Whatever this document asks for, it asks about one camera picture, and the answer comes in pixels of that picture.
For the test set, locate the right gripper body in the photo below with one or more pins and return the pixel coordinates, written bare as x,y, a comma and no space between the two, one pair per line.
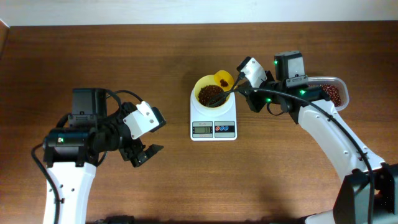
259,99

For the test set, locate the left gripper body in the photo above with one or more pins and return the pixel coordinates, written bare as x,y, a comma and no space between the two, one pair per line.
127,147

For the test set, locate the yellow measuring scoop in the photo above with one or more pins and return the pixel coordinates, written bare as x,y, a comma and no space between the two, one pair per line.
224,80

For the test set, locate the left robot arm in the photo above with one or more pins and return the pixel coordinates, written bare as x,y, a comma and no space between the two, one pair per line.
98,123

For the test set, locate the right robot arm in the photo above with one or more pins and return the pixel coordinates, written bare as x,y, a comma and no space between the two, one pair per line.
368,193

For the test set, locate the yellow plastic bowl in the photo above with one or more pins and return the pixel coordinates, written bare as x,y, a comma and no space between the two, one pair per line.
202,85

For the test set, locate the white digital kitchen scale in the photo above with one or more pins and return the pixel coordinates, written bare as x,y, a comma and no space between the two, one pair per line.
213,124

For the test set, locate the red beans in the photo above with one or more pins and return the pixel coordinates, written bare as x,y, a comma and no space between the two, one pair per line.
334,87

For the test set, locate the clear plastic container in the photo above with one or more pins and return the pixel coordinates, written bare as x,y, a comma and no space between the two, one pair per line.
335,88

